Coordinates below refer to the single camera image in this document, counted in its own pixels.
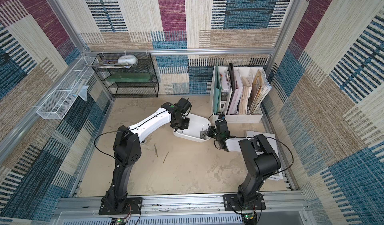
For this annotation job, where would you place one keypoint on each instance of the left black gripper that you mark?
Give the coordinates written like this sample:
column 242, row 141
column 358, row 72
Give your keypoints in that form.
column 186, row 125

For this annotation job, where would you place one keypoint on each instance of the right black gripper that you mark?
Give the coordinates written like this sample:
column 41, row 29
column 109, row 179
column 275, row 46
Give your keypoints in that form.
column 211, row 132

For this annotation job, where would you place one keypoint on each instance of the white plastic storage box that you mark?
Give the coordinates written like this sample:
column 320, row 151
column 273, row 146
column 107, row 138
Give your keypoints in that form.
column 197, row 123

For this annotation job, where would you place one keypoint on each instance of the white Inedia magazine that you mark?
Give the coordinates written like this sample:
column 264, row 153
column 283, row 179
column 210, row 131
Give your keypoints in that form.
column 273, row 143

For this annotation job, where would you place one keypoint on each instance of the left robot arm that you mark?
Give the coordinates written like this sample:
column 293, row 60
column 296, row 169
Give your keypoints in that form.
column 127, row 151

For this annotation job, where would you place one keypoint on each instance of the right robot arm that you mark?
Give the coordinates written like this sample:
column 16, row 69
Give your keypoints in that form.
column 261, row 162

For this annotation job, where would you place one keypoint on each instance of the white desktop file organizer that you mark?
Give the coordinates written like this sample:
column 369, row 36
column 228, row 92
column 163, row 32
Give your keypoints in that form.
column 235, row 104

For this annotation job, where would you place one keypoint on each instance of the green folder in organizer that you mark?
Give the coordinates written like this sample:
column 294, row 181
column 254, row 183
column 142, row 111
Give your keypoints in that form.
column 217, row 90

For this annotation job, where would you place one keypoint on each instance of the brown envelopes in organizer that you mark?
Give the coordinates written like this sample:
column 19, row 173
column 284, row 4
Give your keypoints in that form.
column 260, row 88

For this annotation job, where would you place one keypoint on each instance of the black binder in organizer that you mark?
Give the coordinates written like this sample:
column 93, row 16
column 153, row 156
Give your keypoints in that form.
column 231, row 77

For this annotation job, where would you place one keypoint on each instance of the white round device on shelf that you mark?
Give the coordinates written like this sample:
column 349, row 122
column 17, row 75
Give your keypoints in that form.
column 130, row 60

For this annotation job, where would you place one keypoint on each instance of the magazines on black shelf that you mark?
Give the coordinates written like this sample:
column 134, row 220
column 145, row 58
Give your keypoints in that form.
column 111, row 64

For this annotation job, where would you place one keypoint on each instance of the black wire mesh shelf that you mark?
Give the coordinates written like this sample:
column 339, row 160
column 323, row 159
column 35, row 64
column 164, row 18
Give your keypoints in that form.
column 138, row 81

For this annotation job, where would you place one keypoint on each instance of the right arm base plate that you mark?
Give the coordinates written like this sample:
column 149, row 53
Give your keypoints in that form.
column 233, row 203

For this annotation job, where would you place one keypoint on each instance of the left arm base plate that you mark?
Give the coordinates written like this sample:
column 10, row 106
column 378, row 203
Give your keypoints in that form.
column 132, row 205

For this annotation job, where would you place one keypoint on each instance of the white wire wall basket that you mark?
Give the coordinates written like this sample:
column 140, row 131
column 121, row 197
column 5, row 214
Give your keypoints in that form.
column 70, row 87

